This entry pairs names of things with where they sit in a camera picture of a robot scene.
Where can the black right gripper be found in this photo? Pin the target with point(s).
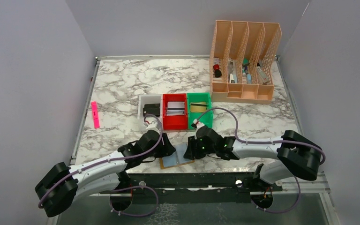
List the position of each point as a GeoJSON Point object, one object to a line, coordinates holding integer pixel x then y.
{"type": "Point", "coordinates": [191, 149]}

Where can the peach plastic desk organizer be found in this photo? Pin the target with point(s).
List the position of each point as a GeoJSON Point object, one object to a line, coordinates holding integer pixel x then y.
{"type": "Point", "coordinates": [238, 46]}

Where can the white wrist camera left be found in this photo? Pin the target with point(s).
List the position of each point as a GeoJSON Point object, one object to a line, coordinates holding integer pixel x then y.
{"type": "Point", "coordinates": [154, 126]}

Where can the pink highlighter marker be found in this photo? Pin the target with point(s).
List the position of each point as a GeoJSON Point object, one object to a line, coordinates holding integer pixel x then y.
{"type": "Point", "coordinates": [95, 116]}

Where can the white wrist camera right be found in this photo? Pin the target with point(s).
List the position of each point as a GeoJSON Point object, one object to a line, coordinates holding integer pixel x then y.
{"type": "Point", "coordinates": [199, 125]}

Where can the yellow-brown card holder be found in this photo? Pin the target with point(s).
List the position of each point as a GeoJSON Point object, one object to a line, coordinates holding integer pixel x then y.
{"type": "Point", "coordinates": [180, 149]}

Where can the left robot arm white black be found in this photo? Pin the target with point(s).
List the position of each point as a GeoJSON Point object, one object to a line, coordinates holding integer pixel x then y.
{"type": "Point", "coordinates": [63, 184]}

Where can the white cards stack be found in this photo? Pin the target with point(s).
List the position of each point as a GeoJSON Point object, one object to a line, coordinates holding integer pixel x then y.
{"type": "Point", "coordinates": [175, 108]}

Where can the black card in white bin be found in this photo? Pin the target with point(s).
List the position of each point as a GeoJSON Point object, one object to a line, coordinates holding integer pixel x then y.
{"type": "Point", "coordinates": [157, 114]}

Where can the gold card with stripe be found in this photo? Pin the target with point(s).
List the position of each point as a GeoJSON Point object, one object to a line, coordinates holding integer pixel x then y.
{"type": "Point", "coordinates": [198, 107]}

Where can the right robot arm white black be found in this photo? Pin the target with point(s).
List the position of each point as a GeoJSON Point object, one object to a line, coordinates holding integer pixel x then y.
{"type": "Point", "coordinates": [293, 155]}

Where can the green plastic bin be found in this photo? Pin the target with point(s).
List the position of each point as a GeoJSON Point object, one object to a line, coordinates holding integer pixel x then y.
{"type": "Point", "coordinates": [207, 118]}

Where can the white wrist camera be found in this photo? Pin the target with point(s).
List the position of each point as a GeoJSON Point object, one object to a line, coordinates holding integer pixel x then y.
{"type": "Point", "coordinates": [154, 126]}
{"type": "Point", "coordinates": [199, 125]}

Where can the red and black stamp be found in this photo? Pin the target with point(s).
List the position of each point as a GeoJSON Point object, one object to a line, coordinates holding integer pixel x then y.
{"type": "Point", "coordinates": [216, 71]}

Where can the dark grey card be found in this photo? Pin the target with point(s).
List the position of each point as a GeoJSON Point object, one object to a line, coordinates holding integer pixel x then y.
{"type": "Point", "coordinates": [151, 107]}

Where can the red plastic bin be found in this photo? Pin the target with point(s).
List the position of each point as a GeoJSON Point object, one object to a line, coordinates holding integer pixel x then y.
{"type": "Point", "coordinates": [179, 122]}

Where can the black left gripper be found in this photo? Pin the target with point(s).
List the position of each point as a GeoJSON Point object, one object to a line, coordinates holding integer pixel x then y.
{"type": "Point", "coordinates": [166, 148]}

